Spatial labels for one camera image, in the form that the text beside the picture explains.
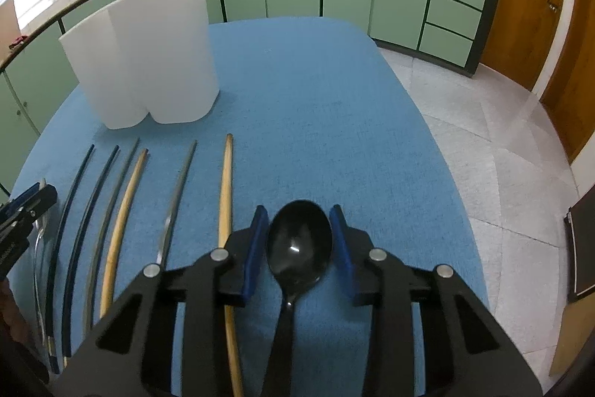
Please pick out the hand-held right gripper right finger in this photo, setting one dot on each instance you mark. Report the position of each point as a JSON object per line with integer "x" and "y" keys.
{"x": 341, "y": 257}

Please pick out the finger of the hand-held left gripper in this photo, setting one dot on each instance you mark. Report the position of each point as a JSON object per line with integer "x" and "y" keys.
{"x": 11, "y": 248}
{"x": 32, "y": 197}

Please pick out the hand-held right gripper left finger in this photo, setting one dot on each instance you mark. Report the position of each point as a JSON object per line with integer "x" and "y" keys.
{"x": 251, "y": 257}

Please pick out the black chopstick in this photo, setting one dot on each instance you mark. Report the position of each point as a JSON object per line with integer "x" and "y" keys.
{"x": 81, "y": 229}
{"x": 59, "y": 229}

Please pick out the black spoon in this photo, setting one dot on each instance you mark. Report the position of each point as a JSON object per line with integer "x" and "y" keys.
{"x": 297, "y": 248}

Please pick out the wooden chopstick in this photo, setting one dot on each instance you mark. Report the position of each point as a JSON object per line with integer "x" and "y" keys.
{"x": 226, "y": 192}
{"x": 122, "y": 220}

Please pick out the metal chopstick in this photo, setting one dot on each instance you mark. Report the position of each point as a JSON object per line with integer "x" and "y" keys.
{"x": 179, "y": 187}
{"x": 104, "y": 220}

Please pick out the metal spoon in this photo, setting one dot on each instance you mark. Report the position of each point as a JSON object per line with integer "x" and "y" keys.
{"x": 46, "y": 336}

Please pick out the white utensil holder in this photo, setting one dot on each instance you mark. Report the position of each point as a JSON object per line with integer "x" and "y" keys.
{"x": 158, "y": 53}

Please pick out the blue tablecloth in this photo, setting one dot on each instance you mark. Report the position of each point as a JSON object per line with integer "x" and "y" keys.
{"x": 302, "y": 122}

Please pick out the red cloth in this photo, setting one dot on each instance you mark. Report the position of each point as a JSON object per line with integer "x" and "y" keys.
{"x": 18, "y": 42}

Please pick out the cardboard box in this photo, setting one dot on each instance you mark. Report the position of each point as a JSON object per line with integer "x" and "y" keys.
{"x": 7, "y": 15}

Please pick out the black cabinet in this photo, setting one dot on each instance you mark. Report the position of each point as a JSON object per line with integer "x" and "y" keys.
{"x": 583, "y": 248}

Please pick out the brown wooden board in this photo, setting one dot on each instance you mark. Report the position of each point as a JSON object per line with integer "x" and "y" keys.
{"x": 574, "y": 332}

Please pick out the wooden door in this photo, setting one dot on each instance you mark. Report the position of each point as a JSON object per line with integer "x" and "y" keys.
{"x": 576, "y": 90}
{"x": 520, "y": 6}

